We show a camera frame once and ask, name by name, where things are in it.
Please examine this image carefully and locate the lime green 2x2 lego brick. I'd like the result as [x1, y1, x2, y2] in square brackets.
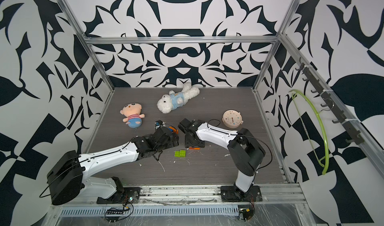
[179, 150, 186, 158]

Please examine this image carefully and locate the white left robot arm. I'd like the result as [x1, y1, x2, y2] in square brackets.
[47, 126, 179, 206]

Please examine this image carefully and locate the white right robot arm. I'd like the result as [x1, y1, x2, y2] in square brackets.
[178, 119, 266, 194]

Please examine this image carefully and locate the white teddy bear blue shirt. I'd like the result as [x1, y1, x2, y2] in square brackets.
[157, 83, 200, 114]

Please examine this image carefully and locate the plush doll striped shirt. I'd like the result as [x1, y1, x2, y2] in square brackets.
[120, 103, 145, 129]

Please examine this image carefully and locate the pink round toy clock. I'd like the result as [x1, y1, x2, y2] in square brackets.
[222, 110, 244, 129]

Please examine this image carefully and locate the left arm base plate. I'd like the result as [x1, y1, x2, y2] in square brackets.
[97, 187, 142, 205]

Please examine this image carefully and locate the white slotted cable duct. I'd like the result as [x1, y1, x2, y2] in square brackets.
[60, 205, 239, 217]

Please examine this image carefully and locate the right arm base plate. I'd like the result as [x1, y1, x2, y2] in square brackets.
[220, 186, 263, 203]

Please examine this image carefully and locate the black wall hook rack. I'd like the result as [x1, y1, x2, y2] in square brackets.
[296, 59, 365, 145]

